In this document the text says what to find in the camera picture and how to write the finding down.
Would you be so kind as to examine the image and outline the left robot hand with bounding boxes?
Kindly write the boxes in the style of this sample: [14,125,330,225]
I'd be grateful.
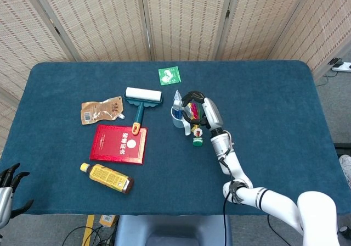
[0,163,35,229]

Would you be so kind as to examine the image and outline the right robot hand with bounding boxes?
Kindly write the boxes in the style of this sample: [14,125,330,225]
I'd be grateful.
[180,90,224,130]

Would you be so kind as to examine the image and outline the blue and white toothpaste tube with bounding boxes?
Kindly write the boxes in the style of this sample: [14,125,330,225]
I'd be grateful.
[172,90,184,119]

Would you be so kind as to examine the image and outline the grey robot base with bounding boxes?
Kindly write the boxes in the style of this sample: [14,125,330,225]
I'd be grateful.
[114,215,233,246]

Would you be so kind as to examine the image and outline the colourful snack packet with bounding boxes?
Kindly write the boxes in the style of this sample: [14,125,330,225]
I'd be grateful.
[189,102,205,148]

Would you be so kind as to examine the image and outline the green sachet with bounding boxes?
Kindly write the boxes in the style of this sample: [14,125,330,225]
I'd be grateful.
[158,66,182,86]

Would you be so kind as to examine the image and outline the blue table cloth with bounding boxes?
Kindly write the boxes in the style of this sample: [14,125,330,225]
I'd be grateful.
[0,60,351,216]

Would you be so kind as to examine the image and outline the green lint roller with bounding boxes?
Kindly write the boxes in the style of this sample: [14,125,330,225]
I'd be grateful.
[124,87,164,136]

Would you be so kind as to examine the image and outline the woven folding screen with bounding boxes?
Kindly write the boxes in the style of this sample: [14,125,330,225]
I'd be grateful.
[0,0,351,159]

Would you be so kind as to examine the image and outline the red certificate book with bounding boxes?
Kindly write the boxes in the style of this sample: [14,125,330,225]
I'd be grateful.
[89,124,148,165]

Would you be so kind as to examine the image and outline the yellow label tea bottle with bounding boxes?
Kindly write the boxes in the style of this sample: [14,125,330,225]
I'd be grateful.
[80,163,134,194]

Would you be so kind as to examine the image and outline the yellow box under table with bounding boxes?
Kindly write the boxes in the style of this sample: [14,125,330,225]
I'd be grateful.
[99,215,119,227]

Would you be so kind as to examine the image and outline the brown spout pouch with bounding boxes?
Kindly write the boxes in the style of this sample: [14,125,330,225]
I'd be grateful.
[81,96,126,126]

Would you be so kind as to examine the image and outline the white power strip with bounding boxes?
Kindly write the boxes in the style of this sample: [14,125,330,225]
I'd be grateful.
[331,61,351,72]

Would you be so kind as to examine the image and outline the white shoe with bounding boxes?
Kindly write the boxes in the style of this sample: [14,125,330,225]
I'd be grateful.
[339,154,351,189]

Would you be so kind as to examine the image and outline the white plastic cup with handle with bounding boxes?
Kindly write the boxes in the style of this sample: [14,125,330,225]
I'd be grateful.
[171,105,191,136]

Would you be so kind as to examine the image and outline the black floor cable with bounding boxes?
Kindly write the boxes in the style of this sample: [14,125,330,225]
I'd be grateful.
[62,223,116,246]
[267,215,299,243]

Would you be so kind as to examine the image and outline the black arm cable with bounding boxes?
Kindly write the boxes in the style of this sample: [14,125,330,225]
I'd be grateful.
[219,147,238,246]

